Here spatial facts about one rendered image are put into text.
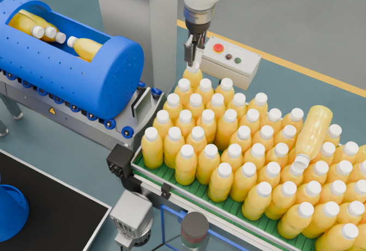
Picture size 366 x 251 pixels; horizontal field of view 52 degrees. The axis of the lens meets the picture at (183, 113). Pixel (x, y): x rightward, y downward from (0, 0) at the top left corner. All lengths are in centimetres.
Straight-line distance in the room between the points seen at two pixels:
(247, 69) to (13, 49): 79
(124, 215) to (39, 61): 58
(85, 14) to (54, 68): 193
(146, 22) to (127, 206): 93
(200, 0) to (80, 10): 225
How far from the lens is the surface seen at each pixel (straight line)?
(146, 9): 183
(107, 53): 121
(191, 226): 91
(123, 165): 125
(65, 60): 125
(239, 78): 138
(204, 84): 129
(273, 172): 116
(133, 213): 134
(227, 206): 131
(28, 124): 264
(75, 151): 245
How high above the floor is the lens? 213
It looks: 58 degrees down
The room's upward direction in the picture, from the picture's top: 3 degrees clockwise
